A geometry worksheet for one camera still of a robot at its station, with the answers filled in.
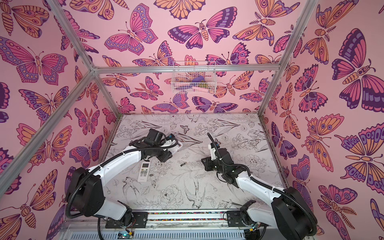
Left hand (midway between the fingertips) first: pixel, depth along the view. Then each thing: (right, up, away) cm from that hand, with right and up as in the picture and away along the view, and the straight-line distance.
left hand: (169, 150), depth 87 cm
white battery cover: (+28, -11, -13) cm, 33 cm away
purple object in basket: (+17, +44, +9) cm, 48 cm away
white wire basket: (+14, +41, +6) cm, 44 cm away
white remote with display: (+3, 0, 0) cm, 3 cm away
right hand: (+19, -4, -3) cm, 20 cm away
